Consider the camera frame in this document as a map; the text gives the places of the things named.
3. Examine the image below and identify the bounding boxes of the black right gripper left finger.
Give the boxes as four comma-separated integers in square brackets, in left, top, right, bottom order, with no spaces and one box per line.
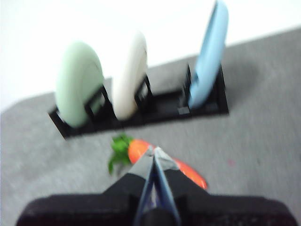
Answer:
[16,148,155,226]

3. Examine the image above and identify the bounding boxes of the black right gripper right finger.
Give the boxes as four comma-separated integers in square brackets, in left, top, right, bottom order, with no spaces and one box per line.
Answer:
[154,147,295,226]

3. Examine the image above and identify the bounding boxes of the orange carrot with green leaves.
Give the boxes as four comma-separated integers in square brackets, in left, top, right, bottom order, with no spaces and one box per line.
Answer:
[107,133,209,190]

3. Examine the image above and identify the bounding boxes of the pale green plate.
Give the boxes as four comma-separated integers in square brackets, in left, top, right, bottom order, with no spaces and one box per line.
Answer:
[55,40,105,127]

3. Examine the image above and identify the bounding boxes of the black plate rack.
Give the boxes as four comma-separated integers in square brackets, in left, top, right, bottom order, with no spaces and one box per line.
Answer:
[48,63,230,139]

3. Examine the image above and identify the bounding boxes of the cream plate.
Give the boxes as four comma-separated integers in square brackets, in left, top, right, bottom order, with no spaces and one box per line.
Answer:
[112,32,149,121]

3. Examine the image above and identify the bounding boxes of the blue plate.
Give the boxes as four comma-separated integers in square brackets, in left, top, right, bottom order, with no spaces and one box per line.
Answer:
[188,0,229,109]

